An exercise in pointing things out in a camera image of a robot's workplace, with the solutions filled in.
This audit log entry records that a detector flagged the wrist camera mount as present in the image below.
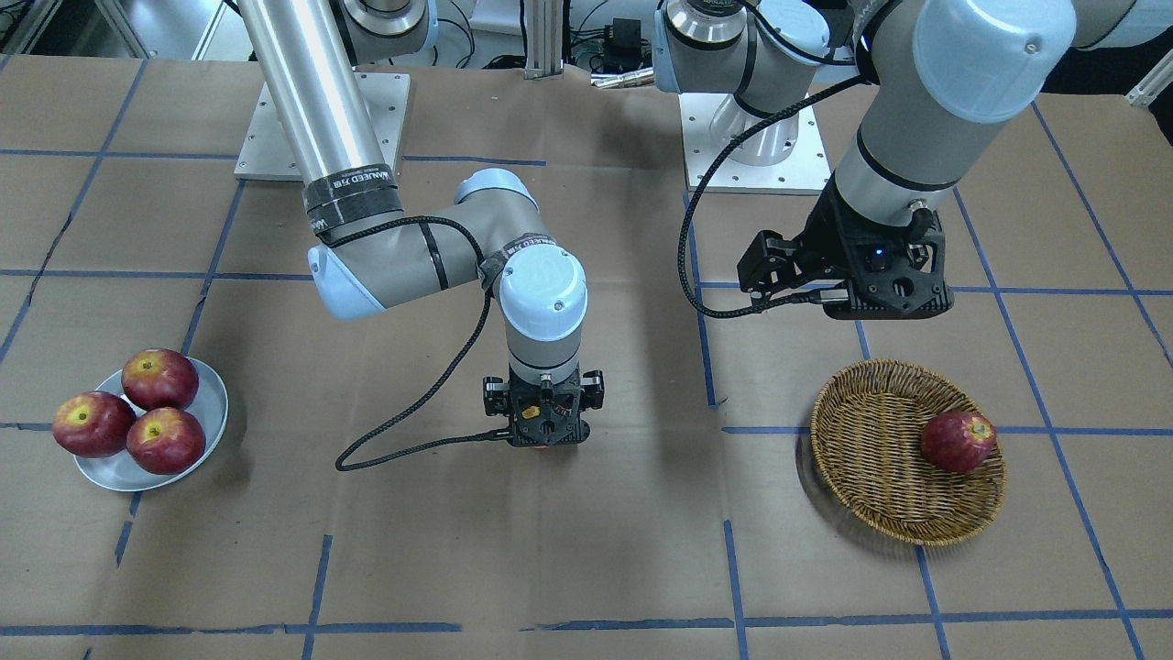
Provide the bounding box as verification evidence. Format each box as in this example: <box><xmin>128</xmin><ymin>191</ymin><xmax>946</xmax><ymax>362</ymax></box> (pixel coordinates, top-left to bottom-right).
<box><xmin>506</xmin><ymin>373</ymin><xmax>591</xmax><ymax>447</ymax></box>
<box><xmin>820</xmin><ymin>203</ymin><xmax>954</xmax><ymax>321</ymax></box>

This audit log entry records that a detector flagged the plate apple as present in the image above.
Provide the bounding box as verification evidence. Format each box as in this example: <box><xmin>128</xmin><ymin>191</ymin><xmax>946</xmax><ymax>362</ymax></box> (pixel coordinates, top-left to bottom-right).
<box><xmin>126</xmin><ymin>408</ymin><xmax>206</xmax><ymax>476</ymax></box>
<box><xmin>50</xmin><ymin>392</ymin><xmax>137</xmax><ymax>458</ymax></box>
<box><xmin>120</xmin><ymin>349</ymin><xmax>201</xmax><ymax>411</ymax></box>

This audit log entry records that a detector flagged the aluminium frame post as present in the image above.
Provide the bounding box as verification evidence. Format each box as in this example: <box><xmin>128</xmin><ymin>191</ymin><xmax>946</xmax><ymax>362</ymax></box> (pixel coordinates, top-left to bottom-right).
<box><xmin>518</xmin><ymin>1</ymin><xmax>565</xmax><ymax>81</ymax></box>

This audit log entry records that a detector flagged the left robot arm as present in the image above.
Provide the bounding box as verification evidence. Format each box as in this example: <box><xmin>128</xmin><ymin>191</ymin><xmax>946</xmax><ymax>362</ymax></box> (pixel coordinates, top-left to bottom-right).
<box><xmin>652</xmin><ymin>1</ymin><xmax>1169</xmax><ymax>319</ymax></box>

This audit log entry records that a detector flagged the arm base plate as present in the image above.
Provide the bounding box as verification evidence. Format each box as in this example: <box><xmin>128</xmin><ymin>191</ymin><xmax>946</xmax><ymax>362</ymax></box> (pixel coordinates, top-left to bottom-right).
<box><xmin>679</xmin><ymin>93</ymin><xmax>832</xmax><ymax>195</ymax></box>
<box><xmin>233</xmin><ymin>72</ymin><xmax>413</xmax><ymax>183</ymax></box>

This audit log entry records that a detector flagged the dark red basket apple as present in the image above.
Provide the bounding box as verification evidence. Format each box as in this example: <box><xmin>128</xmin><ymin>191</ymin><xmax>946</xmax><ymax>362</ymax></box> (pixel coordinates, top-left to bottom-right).
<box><xmin>920</xmin><ymin>411</ymin><xmax>997</xmax><ymax>475</ymax></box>

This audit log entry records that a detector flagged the woven wicker basket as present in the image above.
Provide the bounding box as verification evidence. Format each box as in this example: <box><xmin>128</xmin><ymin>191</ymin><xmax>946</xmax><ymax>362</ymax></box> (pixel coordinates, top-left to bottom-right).
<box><xmin>809</xmin><ymin>358</ymin><xmax>1008</xmax><ymax>547</ymax></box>

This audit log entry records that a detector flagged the plate apple near centre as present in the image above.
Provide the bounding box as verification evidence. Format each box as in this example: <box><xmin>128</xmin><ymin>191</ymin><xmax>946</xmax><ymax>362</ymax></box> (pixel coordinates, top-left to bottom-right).
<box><xmin>120</xmin><ymin>349</ymin><xmax>201</xmax><ymax>411</ymax></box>

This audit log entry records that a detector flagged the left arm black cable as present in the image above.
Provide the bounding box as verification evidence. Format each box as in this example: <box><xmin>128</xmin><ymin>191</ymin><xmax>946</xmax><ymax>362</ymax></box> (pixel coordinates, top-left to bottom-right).
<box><xmin>678</xmin><ymin>73</ymin><xmax>872</xmax><ymax>320</ymax></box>

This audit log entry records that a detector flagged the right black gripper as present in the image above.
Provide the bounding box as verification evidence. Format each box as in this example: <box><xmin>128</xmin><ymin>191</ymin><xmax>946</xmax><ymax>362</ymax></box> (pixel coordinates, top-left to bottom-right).
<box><xmin>483</xmin><ymin>368</ymin><xmax>605</xmax><ymax>447</ymax></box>

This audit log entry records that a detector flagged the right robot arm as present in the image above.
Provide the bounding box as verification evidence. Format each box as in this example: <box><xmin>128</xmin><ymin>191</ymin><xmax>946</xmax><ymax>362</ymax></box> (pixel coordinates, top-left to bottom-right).
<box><xmin>237</xmin><ymin>1</ymin><xmax>604</xmax><ymax>447</ymax></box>

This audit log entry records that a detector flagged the plate apple far side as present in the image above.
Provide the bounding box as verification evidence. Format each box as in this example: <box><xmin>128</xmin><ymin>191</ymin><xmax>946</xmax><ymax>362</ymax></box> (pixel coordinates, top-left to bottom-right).
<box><xmin>50</xmin><ymin>392</ymin><xmax>137</xmax><ymax>458</ymax></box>

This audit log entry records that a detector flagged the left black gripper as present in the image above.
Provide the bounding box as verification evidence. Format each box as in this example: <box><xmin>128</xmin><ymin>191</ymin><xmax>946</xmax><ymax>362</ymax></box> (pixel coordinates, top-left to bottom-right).
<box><xmin>738</xmin><ymin>175</ymin><xmax>872</xmax><ymax>308</ymax></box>

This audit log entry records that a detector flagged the plate apple front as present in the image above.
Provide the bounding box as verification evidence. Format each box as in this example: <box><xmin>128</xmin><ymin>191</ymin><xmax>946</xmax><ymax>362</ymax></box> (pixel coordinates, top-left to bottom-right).
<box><xmin>126</xmin><ymin>408</ymin><xmax>206</xmax><ymax>476</ymax></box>

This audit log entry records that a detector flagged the light blue plate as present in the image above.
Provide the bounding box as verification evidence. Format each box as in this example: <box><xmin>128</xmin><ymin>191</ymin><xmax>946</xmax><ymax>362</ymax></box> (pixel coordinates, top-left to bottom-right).
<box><xmin>73</xmin><ymin>358</ymin><xmax>229</xmax><ymax>492</ymax></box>

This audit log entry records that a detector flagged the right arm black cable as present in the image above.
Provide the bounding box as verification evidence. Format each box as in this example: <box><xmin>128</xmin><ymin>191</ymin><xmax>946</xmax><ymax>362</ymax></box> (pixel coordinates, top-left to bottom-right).
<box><xmin>316</xmin><ymin>215</ymin><xmax>514</xmax><ymax>472</ymax></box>

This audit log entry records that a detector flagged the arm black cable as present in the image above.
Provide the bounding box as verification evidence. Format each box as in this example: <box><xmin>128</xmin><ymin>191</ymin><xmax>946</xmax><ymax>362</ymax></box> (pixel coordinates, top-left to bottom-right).
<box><xmin>316</xmin><ymin>215</ymin><xmax>514</xmax><ymax>472</ymax></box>
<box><xmin>678</xmin><ymin>73</ymin><xmax>872</xmax><ymax>320</ymax></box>

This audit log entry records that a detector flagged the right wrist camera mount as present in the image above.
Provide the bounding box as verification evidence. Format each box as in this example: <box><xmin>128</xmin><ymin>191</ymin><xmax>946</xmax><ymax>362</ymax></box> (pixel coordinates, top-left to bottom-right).
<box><xmin>506</xmin><ymin>373</ymin><xmax>591</xmax><ymax>447</ymax></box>

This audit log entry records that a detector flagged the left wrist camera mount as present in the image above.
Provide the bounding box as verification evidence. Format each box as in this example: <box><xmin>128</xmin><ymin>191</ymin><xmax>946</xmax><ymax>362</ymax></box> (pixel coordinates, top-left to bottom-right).
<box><xmin>820</xmin><ymin>203</ymin><xmax>954</xmax><ymax>321</ymax></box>

